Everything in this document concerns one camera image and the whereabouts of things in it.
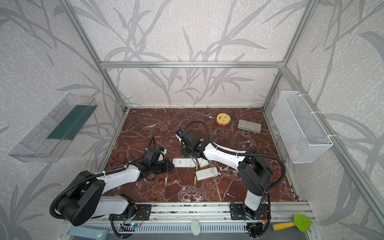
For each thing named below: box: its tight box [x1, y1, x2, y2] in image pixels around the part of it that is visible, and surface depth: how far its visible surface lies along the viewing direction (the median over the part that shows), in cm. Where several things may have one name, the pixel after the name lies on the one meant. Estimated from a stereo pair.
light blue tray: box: [69, 226, 110, 240], surface depth 68 cm
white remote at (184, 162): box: [172, 158, 197, 168], surface depth 91 cm
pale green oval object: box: [191, 219, 201, 236], surface depth 70 cm
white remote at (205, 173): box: [195, 167, 219, 181], surface depth 88 cm
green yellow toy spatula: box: [271, 213, 312, 232], surface depth 71 cm
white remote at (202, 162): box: [197, 157, 209, 168], surface depth 92 cm
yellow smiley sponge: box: [216, 113, 232, 126], surface depth 113 cm
